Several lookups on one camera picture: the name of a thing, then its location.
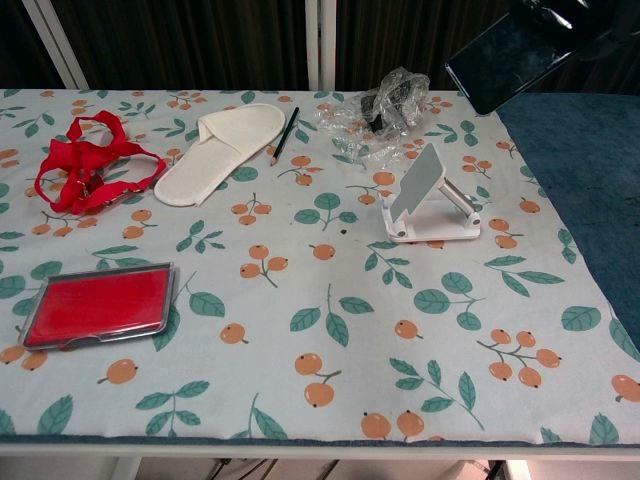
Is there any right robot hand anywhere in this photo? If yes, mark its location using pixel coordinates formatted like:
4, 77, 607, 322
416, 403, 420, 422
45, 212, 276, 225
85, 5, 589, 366
505, 0, 640, 62

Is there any red fabric strap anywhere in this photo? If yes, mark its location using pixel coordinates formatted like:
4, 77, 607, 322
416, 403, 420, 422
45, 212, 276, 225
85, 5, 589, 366
34, 110, 169, 217

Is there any clear case with red card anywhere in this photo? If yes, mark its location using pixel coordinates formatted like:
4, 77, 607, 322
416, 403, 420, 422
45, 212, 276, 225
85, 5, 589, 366
17, 261, 181, 352

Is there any white folding phone stand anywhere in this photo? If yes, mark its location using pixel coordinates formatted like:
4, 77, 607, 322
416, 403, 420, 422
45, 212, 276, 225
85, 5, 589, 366
377, 142, 483, 245

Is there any crumpled clear plastic bag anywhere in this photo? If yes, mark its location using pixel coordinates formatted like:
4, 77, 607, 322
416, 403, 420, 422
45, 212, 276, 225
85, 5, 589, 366
313, 69, 433, 169

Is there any floral fruit-print tablecloth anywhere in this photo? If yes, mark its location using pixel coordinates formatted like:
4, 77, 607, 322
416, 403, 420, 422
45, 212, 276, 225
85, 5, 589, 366
0, 88, 640, 447

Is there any white disposable slipper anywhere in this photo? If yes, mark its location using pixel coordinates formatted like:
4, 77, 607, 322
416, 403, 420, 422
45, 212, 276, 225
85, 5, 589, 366
153, 103, 288, 208

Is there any black smartphone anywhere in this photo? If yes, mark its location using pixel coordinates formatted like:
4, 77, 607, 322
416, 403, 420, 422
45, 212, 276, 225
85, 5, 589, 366
444, 10, 577, 117

